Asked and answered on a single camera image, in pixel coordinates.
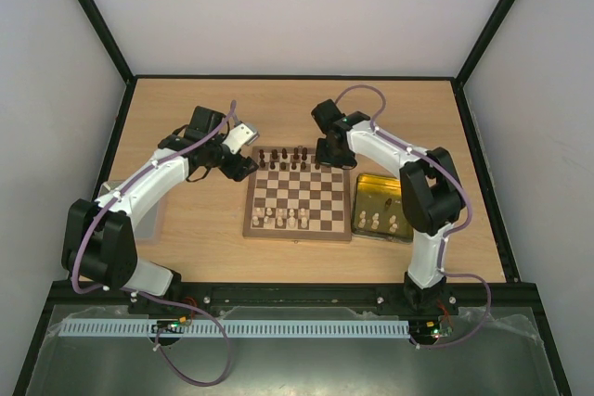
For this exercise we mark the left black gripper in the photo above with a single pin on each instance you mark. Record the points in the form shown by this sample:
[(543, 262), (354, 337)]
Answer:
[(238, 169)]

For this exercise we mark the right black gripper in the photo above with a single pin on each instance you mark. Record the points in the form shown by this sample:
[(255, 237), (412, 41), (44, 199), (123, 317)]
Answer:
[(335, 155)]

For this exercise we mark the wooden chess board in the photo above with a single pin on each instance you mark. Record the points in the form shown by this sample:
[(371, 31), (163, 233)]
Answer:
[(293, 197)]

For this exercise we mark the yellow tin tray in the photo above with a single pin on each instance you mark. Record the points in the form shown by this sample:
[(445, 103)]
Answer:
[(378, 211)]

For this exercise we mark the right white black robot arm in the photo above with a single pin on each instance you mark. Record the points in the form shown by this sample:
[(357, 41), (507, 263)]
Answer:
[(431, 194)]

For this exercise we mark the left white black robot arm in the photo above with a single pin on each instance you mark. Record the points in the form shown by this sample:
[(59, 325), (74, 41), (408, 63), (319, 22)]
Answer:
[(99, 250)]

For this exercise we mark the clear plastic sheet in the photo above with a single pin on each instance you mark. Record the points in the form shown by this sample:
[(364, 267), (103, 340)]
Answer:
[(501, 356)]

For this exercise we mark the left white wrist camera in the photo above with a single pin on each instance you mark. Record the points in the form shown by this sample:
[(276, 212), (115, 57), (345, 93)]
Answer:
[(243, 134)]

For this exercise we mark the black aluminium frame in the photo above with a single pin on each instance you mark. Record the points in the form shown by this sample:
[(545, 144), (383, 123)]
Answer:
[(513, 292)]

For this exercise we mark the grey slotted cable duct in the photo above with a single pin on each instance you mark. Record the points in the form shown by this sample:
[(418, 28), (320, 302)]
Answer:
[(235, 329)]

